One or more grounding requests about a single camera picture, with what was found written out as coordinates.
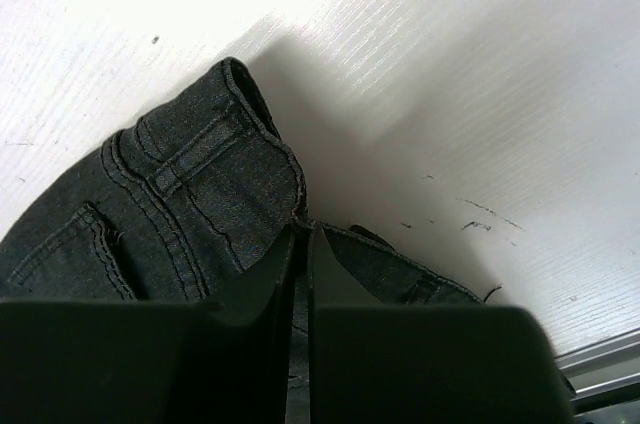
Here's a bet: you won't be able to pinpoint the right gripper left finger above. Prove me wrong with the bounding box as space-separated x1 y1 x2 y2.
1 228 295 423

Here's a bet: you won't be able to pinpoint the black denim trousers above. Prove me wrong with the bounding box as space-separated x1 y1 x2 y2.
1 58 482 410

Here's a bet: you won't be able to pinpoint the aluminium table frame rail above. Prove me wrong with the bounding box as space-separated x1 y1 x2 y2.
556 330 639 424

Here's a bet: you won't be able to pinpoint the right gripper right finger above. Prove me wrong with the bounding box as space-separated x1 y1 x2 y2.
308 229 573 423

